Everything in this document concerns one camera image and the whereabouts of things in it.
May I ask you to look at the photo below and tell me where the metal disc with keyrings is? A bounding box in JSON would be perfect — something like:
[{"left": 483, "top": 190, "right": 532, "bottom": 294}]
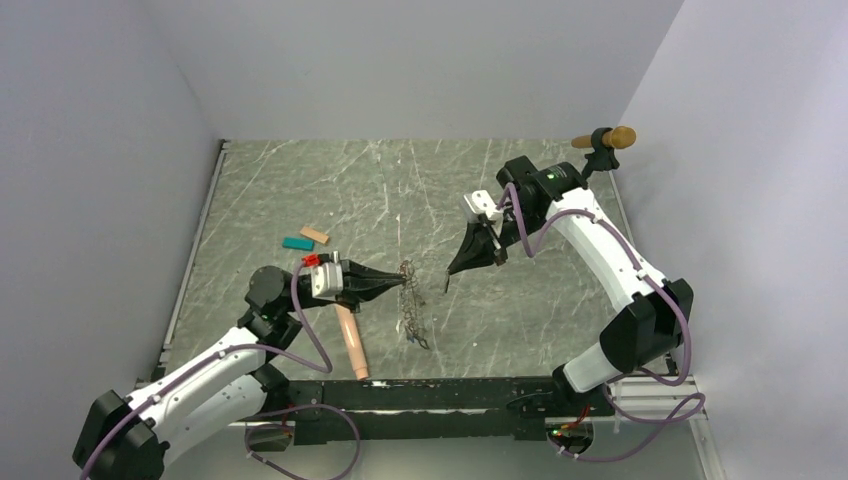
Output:
[{"left": 398, "top": 259, "right": 430, "bottom": 350}]

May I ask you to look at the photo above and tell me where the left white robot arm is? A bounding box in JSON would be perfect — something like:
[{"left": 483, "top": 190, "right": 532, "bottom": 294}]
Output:
[{"left": 72, "top": 253, "right": 406, "bottom": 479}]

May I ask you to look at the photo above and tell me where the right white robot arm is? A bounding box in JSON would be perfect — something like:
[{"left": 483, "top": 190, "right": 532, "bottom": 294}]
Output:
[{"left": 447, "top": 156, "right": 694, "bottom": 416}]

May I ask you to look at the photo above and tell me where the tan wooden block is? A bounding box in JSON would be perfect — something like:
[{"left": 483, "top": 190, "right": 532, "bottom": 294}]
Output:
[{"left": 299, "top": 226, "right": 330, "bottom": 245}]

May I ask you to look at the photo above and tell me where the teal block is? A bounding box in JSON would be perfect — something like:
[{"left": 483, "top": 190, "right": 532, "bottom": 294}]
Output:
[{"left": 281, "top": 237, "right": 315, "bottom": 252}]

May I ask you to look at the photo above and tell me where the black microphone stand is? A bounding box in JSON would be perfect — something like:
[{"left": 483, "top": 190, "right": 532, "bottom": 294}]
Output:
[{"left": 581, "top": 127, "right": 620, "bottom": 180}]

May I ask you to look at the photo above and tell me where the black base beam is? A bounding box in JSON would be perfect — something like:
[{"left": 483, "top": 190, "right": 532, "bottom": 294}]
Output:
[{"left": 252, "top": 376, "right": 613, "bottom": 445}]

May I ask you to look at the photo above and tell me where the gold microphone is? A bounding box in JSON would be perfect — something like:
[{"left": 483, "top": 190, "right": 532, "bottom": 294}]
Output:
[{"left": 571, "top": 126, "right": 637, "bottom": 149}]

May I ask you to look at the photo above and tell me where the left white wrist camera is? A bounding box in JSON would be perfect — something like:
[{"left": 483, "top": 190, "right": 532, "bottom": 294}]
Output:
[{"left": 302, "top": 251, "right": 344, "bottom": 300}]

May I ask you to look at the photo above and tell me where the aluminium frame rail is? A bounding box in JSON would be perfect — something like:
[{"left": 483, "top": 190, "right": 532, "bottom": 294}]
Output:
[{"left": 134, "top": 139, "right": 231, "bottom": 389}]

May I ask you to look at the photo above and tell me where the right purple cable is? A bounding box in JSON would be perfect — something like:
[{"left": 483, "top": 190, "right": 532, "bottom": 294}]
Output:
[{"left": 496, "top": 182, "right": 708, "bottom": 464}]

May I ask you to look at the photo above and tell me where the purple cable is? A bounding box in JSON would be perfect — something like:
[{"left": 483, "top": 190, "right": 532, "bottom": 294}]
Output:
[
  {"left": 496, "top": 182, "right": 708, "bottom": 464},
  {"left": 78, "top": 261, "right": 363, "bottom": 480}
]

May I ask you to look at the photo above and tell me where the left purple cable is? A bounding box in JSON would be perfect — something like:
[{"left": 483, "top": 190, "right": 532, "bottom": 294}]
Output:
[{"left": 78, "top": 261, "right": 363, "bottom": 480}]

